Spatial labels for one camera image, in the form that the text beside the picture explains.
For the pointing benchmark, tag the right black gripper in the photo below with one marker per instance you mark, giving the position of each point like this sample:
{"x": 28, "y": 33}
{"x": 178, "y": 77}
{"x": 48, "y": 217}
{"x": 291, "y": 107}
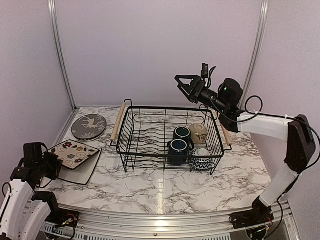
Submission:
{"x": 198, "y": 87}

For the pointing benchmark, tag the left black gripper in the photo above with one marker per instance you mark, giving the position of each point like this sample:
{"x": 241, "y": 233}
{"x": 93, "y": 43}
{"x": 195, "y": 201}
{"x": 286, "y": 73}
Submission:
{"x": 57, "y": 164}

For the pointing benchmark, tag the floral square plate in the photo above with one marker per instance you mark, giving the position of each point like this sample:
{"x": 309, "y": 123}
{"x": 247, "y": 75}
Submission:
{"x": 73, "y": 153}

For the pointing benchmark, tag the white square plate black rim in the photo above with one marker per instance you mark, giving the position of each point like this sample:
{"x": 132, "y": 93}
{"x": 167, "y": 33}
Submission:
{"x": 82, "y": 174}

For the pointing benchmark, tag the dark blue mug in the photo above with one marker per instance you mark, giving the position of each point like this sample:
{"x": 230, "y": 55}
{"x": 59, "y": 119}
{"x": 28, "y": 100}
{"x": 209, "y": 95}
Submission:
{"x": 182, "y": 132}
{"x": 178, "y": 149}

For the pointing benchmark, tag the beige ceramic bowl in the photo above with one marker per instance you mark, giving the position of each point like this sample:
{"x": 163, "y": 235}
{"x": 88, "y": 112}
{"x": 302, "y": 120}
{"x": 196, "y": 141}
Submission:
{"x": 199, "y": 133}

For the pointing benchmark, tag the grey reindeer round plate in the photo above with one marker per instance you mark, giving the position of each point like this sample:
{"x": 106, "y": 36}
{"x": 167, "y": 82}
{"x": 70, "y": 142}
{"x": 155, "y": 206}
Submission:
{"x": 89, "y": 127}

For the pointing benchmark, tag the dark blue mug front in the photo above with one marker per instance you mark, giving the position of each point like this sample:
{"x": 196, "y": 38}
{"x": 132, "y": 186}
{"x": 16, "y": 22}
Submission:
{"x": 178, "y": 149}

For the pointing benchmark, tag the blue white patterned bowl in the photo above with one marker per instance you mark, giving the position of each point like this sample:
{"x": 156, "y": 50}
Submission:
{"x": 200, "y": 160}

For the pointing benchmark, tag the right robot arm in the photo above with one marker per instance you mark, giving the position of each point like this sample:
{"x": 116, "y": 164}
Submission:
{"x": 295, "y": 132}

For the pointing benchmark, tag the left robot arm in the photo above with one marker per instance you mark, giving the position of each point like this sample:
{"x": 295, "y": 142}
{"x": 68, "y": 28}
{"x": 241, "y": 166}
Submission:
{"x": 25, "y": 209}

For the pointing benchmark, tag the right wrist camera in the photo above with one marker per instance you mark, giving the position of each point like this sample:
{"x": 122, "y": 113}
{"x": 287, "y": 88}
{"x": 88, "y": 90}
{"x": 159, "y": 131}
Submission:
{"x": 204, "y": 71}

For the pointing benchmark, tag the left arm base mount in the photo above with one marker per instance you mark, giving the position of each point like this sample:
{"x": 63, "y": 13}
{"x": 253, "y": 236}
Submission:
{"x": 61, "y": 225}

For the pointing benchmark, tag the black wire dish rack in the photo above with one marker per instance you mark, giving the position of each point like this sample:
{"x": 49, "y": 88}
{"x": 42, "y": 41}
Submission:
{"x": 144, "y": 137}

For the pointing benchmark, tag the front aluminium rail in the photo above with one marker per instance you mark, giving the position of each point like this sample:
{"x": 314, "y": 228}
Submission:
{"x": 219, "y": 225}

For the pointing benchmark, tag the right aluminium frame post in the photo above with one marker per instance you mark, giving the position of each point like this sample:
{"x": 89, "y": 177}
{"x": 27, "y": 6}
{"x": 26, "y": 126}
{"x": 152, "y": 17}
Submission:
{"x": 262, "y": 22}

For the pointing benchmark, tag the aluminium frame post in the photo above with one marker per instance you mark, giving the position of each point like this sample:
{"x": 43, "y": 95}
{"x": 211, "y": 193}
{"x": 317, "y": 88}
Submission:
{"x": 262, "y": 22}
{"x": 59, "y": 52}

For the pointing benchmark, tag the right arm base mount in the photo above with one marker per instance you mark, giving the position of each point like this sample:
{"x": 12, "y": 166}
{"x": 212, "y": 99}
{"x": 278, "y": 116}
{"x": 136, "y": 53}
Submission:
{"x": 250, "y": 222}

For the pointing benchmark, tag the left aluminium frame post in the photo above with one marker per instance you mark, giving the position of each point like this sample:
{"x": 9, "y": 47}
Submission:
{"x": 59, "y": 52}

